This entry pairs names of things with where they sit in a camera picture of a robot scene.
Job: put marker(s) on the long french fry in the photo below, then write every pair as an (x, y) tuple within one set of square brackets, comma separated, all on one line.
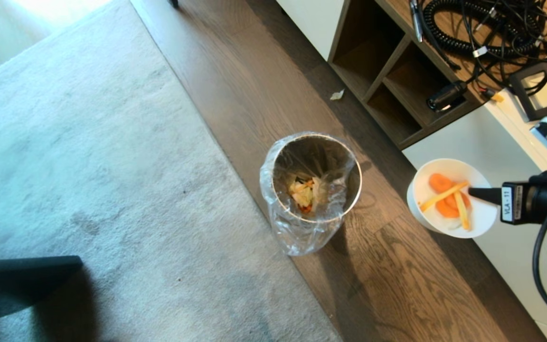
[(437, 197)]

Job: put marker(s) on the white counter cabinet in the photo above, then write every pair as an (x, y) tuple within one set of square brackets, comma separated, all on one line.
[(501, 275)]

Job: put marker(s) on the metal bin with plastic liner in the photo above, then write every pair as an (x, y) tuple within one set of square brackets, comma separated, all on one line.
[(297, 237)]

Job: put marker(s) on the small round carrot slice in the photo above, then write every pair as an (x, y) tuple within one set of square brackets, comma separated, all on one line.
[(438, 182)]

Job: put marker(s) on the round metal trash bin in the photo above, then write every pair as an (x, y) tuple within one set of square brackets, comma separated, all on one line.
[(356, 175)]

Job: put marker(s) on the white round dish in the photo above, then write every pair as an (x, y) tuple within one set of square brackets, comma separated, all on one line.
[(480, 218)]

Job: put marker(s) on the crumpled paper scrap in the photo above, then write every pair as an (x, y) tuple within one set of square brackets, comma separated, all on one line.
[(337, 95)]

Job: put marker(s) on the black square frame stand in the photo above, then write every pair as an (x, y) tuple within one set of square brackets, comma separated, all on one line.
[(523, 102)]

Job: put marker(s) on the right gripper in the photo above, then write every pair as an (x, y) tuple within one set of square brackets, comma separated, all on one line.
[(546, 202)]

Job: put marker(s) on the short french fry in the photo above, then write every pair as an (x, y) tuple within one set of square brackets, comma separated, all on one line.
[(463, 216)]

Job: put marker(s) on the food scraps pile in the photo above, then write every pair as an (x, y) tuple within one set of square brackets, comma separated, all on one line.
[(303, 194)]

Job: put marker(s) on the dark pen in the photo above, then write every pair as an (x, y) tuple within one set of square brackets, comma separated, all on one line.
[(416, 21)]

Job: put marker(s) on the large carrot slice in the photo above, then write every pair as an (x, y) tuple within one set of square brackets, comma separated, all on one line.
[(447, 208)]

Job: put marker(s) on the grey rug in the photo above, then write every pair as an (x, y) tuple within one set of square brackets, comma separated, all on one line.
[(112, 166)]

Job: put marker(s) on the black cylindrical device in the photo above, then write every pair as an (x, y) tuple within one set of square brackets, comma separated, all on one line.
[(447, 96)]

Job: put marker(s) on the wooden open shelf unit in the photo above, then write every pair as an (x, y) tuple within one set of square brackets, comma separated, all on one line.
[(397, 66)]

